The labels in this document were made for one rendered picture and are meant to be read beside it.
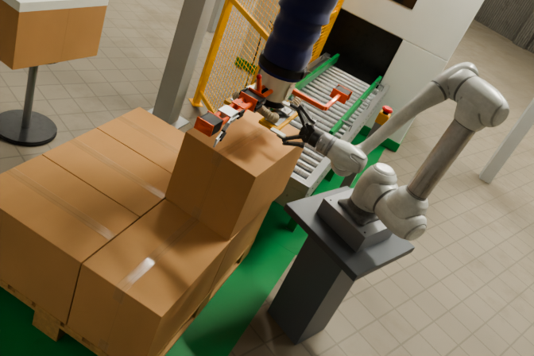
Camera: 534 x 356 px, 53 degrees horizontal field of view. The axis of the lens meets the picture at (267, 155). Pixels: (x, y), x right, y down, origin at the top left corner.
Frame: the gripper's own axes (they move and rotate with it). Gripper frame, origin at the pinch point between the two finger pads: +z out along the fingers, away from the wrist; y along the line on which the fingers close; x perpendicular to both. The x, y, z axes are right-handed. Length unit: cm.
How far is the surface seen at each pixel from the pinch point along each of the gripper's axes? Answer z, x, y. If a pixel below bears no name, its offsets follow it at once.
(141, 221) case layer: 33, -26, 69
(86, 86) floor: 189, 118, 123
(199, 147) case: 27.9, -4.2, 32.1
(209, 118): 15.4, -34.1, -2.2
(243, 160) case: 7.1, 0.4, 28.7
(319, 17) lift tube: 6.1, 20.0, -39.7
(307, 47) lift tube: 6.3, 21.9, -25.4
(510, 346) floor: -176, 122, 123
